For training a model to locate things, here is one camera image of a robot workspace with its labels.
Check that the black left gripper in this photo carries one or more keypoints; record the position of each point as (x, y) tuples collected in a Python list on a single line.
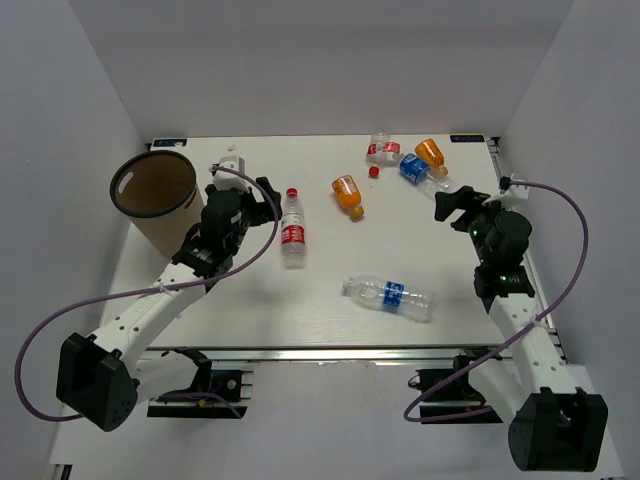
[(263, 212)]

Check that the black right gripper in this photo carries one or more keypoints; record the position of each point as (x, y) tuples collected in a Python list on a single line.
[(464, 199)]

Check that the clear bottle red label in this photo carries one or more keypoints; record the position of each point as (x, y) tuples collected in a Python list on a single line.
[(293, 232)]

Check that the orange juice bottle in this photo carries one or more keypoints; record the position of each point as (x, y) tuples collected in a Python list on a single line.
[(348, 196), (429, 152)]

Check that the clear bottle blue label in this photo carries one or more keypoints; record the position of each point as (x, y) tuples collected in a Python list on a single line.
[(375, 293)]

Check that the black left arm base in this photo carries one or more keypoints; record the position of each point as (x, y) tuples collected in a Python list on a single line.
[(213, 393)]

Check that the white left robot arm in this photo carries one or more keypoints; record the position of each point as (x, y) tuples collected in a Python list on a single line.
[(103, 376)]

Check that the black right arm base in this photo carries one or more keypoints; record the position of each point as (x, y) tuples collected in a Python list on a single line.
[(456, 398)]

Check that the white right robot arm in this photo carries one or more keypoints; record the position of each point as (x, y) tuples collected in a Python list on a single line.
[(553, 423)]

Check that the brown cardboard cylinder bin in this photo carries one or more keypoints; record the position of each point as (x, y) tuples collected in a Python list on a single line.
[(159, 193)]

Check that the blue label bottle far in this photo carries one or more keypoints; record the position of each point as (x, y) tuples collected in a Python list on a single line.
[(424, 177)]

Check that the blue sticker right corner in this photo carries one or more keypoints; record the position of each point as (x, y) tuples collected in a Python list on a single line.
[(467, 138)]

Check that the blue sticker corner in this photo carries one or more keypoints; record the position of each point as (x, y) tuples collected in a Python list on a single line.
[(467, 138), (165, 143)]

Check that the crushed red label bottle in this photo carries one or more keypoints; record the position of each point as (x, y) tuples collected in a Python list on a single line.
[(382, 150)]

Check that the blue sticker left corner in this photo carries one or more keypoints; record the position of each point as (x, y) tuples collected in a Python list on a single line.
[(165, 143)]

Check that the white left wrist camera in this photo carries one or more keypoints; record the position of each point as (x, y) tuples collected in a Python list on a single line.
[(227, 174)]

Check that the aluminium table front rail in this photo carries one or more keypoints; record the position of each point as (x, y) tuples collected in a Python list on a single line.
[(335, 354)]

